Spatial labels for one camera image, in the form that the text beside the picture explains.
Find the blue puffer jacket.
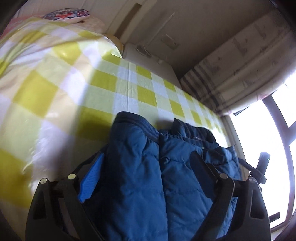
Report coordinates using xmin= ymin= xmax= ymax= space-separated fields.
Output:
xmin=83 ymin=112 xmax=241 ymax=240

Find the yellow white checkered bed sheet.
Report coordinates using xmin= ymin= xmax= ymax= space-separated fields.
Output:
xmin=1 ymin=18 xmax=228 ymax=239

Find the white bedside cabinet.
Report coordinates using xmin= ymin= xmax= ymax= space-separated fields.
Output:
xmin=123 ymin=43 xmax=181 ymax=88

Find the patterned pillow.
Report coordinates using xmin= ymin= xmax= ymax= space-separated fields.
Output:
xmin=40 ymin=7 xmax=107 ymax=30

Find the dark window frame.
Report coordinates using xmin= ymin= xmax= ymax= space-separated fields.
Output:
xmin=233 ymin=93 xmax=296 ymax=232

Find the wall power socket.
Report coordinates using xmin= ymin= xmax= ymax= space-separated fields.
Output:
xmin=161 ymin=35 xmax=179 ymax=50

